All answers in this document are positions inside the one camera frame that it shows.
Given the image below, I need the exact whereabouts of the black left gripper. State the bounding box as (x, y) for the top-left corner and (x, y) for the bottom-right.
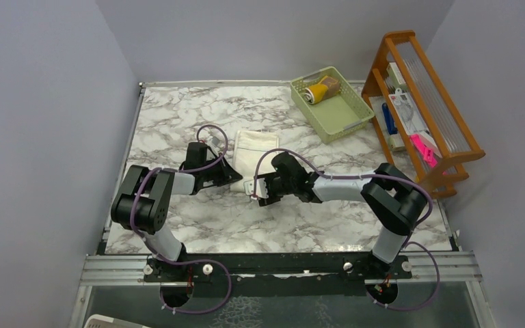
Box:
(200, 152), (243, 187)

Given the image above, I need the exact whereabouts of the cream white towel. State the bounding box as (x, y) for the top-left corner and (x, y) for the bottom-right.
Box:
(230, 130), (280, 193)

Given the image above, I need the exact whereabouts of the brown yellow bear towel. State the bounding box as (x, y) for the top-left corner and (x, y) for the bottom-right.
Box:
(303, 76), (340, 105)

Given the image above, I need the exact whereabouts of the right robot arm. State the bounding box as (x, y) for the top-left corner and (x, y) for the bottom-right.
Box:
(245, 148), (433, 278)

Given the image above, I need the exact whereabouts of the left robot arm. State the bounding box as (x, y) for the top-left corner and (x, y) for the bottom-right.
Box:
(110, 141), (243, 281)

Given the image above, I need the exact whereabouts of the light green plastic basket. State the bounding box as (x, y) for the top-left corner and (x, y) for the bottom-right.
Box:
(289, 66), (375, 144)

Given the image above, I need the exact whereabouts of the blue item on rack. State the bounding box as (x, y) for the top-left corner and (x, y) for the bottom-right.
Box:
(381, 102), (398, 135)

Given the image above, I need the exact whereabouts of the white packaged item on rack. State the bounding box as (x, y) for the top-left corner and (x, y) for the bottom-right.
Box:
(389, 88), (429, 135)

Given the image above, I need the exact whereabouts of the pink item on rack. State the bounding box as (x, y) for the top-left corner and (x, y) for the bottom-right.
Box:
(409, 132), (441, 167)

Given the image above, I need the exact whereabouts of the orange wooden rack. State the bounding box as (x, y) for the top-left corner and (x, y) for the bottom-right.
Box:
(361, 30), (485, 199)

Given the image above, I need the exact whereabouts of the small box on rack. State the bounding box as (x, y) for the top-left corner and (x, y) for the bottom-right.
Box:
(386, 61), (407, 90)

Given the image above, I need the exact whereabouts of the white bin corner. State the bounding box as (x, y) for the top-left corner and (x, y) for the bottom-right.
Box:
(83, 314), (149, 328)

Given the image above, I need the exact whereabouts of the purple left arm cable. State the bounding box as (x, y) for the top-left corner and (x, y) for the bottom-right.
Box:
(129, 124), (234, 316)

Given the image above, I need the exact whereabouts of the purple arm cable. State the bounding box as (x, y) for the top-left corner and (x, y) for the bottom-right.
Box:
(129, 124), (234, 316)
(250, 148), (442, 312)

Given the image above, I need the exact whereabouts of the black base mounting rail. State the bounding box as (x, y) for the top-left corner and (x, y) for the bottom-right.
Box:
(143, 251), (412, 299)

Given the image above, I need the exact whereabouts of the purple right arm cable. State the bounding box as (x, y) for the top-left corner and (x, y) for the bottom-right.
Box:
(250, 148), (442, 312)

